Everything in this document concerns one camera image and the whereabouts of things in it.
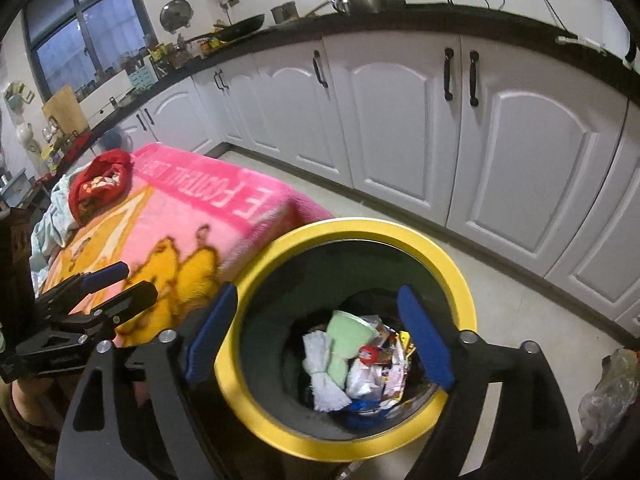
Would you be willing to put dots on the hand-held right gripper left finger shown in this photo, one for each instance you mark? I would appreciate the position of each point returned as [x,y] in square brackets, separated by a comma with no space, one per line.
[210,335]

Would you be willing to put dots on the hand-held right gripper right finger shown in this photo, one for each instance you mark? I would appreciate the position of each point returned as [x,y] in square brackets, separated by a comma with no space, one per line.
[425,335]

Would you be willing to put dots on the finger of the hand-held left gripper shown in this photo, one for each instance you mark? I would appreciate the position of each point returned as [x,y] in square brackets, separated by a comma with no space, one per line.
[132,297]
[105,274]

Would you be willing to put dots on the red tube packet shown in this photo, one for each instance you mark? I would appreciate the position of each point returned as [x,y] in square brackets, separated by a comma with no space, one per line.
[369,353]

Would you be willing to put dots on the large white printed wrapper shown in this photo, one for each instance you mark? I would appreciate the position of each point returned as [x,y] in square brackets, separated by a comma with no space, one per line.
[367,381]

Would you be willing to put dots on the green paper cup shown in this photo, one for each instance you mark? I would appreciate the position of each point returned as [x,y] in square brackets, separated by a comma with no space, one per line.
[345,345]

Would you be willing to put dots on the blue wrapper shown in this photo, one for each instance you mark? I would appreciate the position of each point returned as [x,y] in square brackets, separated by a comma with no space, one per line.
[362,406]

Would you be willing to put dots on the white tissue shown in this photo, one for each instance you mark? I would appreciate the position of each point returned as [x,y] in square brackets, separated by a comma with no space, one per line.
[320,367]

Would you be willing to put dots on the yellow trash bin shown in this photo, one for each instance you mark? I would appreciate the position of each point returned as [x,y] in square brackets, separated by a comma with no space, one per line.
[350,230]

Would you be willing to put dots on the person's left forearm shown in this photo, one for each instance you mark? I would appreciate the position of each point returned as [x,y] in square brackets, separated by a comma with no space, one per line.
[25,442]

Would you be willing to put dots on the person's left hand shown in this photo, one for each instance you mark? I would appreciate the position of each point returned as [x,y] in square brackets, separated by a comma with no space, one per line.
[32,400]

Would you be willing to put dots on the light blue cloth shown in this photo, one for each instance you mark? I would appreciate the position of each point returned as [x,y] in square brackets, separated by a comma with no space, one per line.
[52,225]

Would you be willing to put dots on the red printed cloth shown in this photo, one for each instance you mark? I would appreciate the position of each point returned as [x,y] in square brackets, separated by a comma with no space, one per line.
[97,185]

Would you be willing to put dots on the pink printed blanket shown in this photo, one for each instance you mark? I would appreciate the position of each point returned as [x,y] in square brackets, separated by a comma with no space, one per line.
[200,200]

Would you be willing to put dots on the grey plastic box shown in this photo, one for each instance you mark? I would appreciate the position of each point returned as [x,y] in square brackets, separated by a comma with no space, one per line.
[14,182]

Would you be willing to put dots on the wooden cutting board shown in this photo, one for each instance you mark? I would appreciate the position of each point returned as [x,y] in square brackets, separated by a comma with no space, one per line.
[65,110]

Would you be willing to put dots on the clear plastic bag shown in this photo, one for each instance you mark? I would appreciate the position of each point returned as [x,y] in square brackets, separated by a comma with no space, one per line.
[610,395]

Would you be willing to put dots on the hanging dish cloths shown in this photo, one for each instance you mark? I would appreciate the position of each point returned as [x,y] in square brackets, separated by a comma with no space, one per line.
[20,92]

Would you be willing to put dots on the blue utensil holder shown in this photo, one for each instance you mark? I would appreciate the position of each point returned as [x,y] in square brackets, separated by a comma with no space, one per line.
[142,76]

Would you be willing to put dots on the row of glass jars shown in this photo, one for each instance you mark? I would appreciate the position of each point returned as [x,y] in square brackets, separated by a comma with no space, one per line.
[112,72]

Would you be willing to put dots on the cluster of condiment bottles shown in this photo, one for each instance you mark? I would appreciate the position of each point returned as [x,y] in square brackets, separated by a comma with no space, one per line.
[182,51]

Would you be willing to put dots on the dark framed window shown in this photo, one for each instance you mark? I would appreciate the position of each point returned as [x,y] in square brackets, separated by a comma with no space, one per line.
[85,25]

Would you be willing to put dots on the steel pan lid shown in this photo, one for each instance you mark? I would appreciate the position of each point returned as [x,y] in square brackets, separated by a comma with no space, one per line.
[176,14]

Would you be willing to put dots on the black wok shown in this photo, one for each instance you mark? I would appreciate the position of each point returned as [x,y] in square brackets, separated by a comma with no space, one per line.
[240,27]

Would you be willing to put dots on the small steel pot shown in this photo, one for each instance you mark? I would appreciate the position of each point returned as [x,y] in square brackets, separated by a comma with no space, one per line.
[285,12]

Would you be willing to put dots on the white charger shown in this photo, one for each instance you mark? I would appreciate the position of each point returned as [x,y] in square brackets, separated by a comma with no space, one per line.
[580,44]

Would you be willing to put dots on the white electric kettle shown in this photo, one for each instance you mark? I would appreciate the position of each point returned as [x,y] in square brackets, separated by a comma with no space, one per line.
[632,52]

